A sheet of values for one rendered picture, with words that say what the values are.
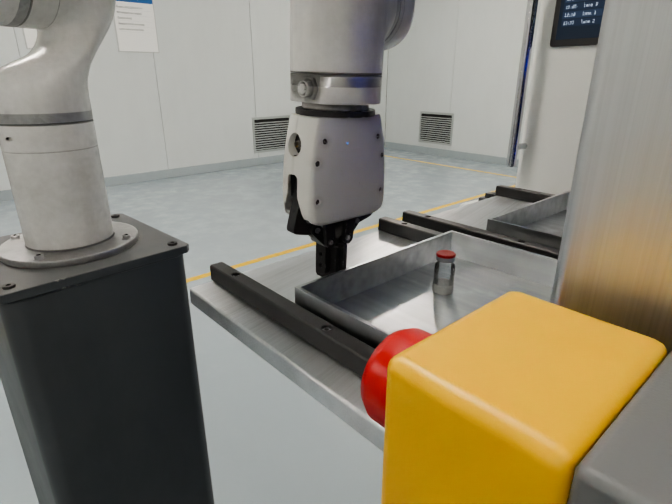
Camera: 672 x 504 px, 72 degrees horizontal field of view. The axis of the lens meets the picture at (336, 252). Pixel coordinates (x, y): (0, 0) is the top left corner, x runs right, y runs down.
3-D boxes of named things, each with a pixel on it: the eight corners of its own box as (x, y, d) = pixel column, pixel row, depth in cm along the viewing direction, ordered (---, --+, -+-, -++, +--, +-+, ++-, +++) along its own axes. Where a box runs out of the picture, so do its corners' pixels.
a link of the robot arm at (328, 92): (327, 75, 37) (326, 114, 38) (401, 76, 42) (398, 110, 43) (268, 71, 42) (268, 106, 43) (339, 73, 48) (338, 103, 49)
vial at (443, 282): (456, 291, 51) (460, 255, 50) (445, 297, 50) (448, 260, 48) (440, 285, 53) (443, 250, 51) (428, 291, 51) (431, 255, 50)
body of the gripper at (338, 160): (319, 102, 37) (317, 233, 42) (402, 99, 44) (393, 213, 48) (267, 96, 43) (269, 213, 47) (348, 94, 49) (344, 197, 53)
